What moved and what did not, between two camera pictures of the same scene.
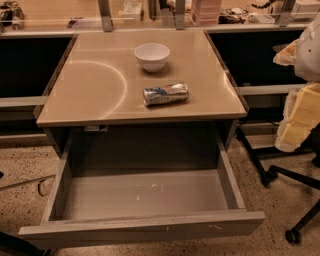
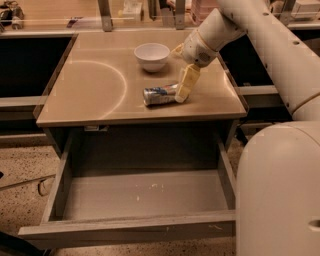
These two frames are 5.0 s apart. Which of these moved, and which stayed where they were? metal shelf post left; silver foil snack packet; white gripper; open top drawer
Moved: white gripper
Stayed: metal shelf post left; silver foil snack packet; open top drawer
